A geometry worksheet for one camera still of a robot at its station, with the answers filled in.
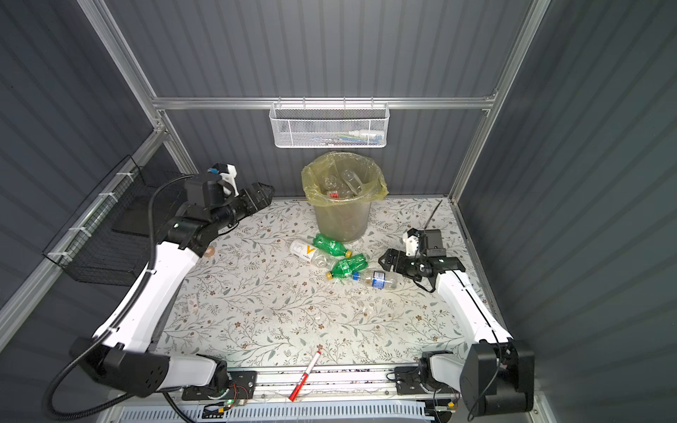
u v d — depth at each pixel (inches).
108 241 28.1
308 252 37.9
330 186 40.0
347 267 37.0
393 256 29.7
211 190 20.7
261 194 24.9
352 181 37.0
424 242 26.1
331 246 38.8
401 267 29.0
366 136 35.9
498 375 15.1
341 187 41.1
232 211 23.4
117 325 15.7
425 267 23.6
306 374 29.6
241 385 28.5
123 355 14.8
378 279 35.0
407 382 29.0
